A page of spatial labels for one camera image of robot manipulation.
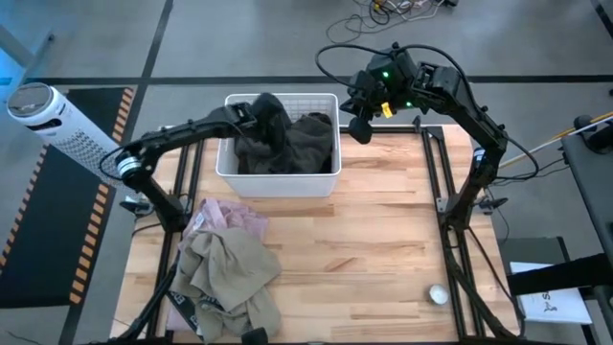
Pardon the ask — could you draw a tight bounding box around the black hazard-striped floor mat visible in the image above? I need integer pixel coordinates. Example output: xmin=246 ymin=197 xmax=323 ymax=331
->
xmin=0 ymin=85 xmax=137 ymax=309

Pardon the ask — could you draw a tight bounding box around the pink garment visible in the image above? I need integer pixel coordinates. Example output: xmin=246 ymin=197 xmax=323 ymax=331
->
xmin=181 ymin=196 xmax=271 ymax=253

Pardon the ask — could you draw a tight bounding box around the white perforated laundry basket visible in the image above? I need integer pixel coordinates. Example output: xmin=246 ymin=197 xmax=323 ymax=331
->
xmin=215 ymin=91 xmax=343 ymax=199

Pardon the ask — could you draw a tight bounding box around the yellow rod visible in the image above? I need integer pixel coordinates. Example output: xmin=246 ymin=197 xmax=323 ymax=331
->
xmin=497 ymin=110 xmax=613 ymax=170

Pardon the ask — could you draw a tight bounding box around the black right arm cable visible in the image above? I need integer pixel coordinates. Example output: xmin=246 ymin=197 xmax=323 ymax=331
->
xmin=313 ymin=41 xmax=541 ymax=184

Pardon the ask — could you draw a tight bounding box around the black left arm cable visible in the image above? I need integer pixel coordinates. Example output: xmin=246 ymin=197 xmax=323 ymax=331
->
xmin=98 ymin=145 xmax=127 ymax=183

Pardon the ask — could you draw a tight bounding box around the black aluminium table frame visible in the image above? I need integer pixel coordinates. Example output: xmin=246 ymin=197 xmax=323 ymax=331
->
xmin=106 ymin=123 xmax=524 ymax=345

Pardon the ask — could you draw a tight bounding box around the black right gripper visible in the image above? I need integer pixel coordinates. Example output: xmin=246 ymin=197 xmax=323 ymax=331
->
xmin=338 ymin=66 xmax=387 ymax=146

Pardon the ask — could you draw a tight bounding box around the white round tealight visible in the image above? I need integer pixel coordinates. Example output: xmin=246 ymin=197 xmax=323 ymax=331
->
xmin=427 ymin=283 xmax=451 ymax=307

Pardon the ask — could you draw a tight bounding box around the white printed paper sheet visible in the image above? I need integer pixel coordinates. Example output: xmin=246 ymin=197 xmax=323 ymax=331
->
xmin=508 ymin=260 xmax=595 ymax=326

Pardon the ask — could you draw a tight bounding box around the black side desk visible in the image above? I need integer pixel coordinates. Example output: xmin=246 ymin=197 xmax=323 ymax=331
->
xmin=558 ymin=113 xmax=613 ymax=263

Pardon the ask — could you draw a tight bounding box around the floor cable bundle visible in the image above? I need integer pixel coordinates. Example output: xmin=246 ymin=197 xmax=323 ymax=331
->
xmin=325 ymin=0 xmax=459 ymax=45

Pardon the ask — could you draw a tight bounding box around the white tower air purifier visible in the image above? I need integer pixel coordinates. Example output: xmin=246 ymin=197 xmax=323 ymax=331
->
xmin=6 ymin=81 xmax=141 ymax=203

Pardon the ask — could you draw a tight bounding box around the black table-level camera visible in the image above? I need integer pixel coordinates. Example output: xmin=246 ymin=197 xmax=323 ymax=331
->
xmin=239 ymin=326 xmax=270 ymax=345

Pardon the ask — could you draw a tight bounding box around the dark grey garment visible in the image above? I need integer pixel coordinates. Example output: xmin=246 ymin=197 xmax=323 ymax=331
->
xmin=261 ymin=111 xmax=335 ymax=175

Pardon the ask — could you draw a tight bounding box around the beige garment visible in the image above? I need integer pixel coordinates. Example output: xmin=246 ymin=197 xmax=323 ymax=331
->
xmin=169 ymin=225 xmax=284 ymax=344

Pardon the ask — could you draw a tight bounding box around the black cloth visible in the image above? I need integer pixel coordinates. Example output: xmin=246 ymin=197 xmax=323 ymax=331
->
xmin=235 ymin=138 xmax=270 ymax=175

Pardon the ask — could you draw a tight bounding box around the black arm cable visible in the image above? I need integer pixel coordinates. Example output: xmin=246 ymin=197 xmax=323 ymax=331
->
xmin=98 ymin=145 xmax=127 ymax=183
xmin=313 ymin=41 xmax=541 ymax=184

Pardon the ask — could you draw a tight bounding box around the black printed fabric strip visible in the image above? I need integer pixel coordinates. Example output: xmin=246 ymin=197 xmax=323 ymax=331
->
xmin=166 ymin=287 xmax=227 ymax=334

